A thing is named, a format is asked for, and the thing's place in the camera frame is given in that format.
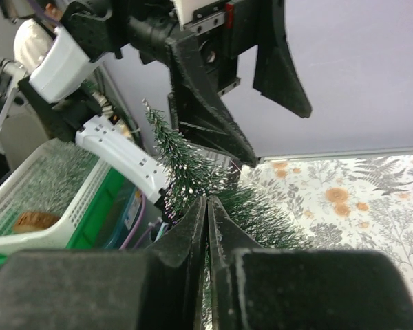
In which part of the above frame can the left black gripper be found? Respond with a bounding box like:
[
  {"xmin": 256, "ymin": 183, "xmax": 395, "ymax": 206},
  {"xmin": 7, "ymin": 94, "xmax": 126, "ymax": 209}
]
[{"xmin": 123, "ymin": 0, "xmax": 312, "ymax": 167}]

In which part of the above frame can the green plastic basket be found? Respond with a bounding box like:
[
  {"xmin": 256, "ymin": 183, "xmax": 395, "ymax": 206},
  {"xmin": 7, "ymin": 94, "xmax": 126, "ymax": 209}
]
[{"xmin": 0, "ymin": 168, "xmax": 125, "ymax": 267}]

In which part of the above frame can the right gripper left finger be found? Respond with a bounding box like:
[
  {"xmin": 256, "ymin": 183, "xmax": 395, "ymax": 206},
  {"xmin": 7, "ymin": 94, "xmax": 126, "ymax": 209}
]
[{"xmin": 0, "ymin": 197, "xmax": 207, "ymax": 329}]

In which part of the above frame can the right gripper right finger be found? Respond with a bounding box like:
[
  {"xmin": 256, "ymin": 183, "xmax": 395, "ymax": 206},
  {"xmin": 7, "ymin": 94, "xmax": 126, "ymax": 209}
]
[{"xmin": 207, "ymin": 197, "xmax": 413, "ymax": 329}]

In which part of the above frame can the small green christmas tree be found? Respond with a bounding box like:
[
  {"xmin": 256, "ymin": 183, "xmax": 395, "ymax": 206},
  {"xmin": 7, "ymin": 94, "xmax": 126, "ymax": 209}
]
[{"xmin": 142, "ymin": 98, "xmax": 314, "ymax": 330}]

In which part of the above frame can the floral patterned table mat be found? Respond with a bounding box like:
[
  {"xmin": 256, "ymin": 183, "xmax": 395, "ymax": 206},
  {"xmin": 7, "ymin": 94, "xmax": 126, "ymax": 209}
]
[{"xmin": 241, "ymin": 155, "xmax": 413, "ymax": 298}]

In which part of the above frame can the white plastic basket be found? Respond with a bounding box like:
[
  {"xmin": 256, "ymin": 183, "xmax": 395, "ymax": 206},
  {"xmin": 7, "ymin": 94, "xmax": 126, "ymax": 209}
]
[{"xmin": 0, "ymin": 139, "xmax": 111, "ymax": 255}]

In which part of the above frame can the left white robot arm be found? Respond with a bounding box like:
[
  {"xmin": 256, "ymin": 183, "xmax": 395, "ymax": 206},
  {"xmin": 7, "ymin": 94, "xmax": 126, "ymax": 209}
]
[{"xmin": 19, "ymin": 1, "xmax": 312, "ymax": 209}]

